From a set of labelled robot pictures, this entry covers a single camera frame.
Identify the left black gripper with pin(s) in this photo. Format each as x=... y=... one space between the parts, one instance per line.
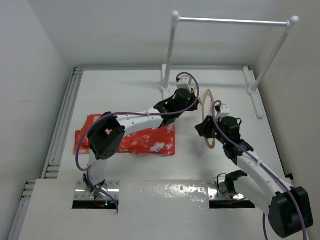
x=191 y=97

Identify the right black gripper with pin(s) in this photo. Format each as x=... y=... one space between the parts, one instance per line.
x=204 y=128

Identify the red white-splattered trousers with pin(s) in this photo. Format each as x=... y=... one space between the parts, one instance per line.
x=149 y=141

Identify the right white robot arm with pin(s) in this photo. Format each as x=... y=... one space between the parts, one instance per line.
x=286 y=207

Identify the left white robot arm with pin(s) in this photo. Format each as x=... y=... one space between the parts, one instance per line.
x=105 y=135

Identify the white clothes rack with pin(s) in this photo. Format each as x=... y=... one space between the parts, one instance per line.
x=252 y=84

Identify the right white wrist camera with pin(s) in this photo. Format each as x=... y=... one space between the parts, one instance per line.
x=222 y=110

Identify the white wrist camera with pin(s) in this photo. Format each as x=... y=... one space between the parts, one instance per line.
x=184 y=82
x=222 y=110

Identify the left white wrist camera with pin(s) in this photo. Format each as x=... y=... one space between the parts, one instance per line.
x=184 y=82

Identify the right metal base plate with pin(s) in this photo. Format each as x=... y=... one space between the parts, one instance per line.
x=217 y=193

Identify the metal base plate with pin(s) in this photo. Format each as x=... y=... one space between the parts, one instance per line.
x=217 y=193
x=82 y=192

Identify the aluminium frame rail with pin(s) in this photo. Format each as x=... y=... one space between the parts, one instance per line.
x=54 y=156

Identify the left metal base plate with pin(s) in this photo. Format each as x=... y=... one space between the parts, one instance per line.
x=82 y=192

